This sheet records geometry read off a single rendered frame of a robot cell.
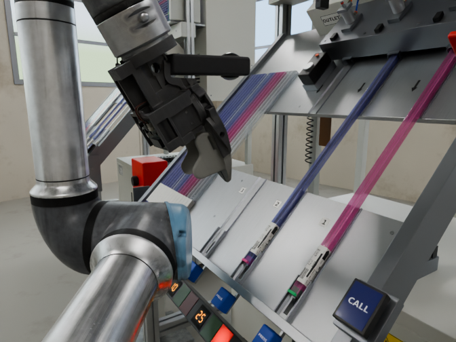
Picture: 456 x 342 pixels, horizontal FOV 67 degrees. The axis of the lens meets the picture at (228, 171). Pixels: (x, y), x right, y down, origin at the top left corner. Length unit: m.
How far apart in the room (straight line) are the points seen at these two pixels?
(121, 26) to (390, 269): 0.41
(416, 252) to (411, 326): 0.30
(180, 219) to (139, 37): 0.24
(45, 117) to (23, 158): 3.57
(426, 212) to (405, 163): 3.39
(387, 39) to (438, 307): 0.52
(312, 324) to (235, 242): 0.22
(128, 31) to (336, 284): 0.39
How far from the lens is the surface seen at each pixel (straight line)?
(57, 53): 0.54
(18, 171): 4.12
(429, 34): 0.72
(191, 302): 0.64
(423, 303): 0.81
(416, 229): 0.48
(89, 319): 0.39
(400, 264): 0.47
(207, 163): 0.46
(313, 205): 0.58
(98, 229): 0.53
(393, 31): 0.75
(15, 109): 4.06
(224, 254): 0.63
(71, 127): 0.54
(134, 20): 0.41
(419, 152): 3.83
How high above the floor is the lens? 1.01
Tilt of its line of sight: 12 degrees down
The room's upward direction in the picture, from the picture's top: straight up
